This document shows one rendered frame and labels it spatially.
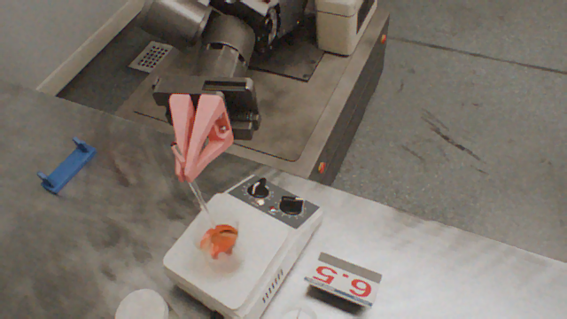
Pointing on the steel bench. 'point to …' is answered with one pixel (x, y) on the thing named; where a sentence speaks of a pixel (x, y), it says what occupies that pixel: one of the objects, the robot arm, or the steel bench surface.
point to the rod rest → (53, 182)
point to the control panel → (274, 203)
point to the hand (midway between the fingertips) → (186, 171)
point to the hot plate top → (259, 230)
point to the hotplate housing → (287, 257)
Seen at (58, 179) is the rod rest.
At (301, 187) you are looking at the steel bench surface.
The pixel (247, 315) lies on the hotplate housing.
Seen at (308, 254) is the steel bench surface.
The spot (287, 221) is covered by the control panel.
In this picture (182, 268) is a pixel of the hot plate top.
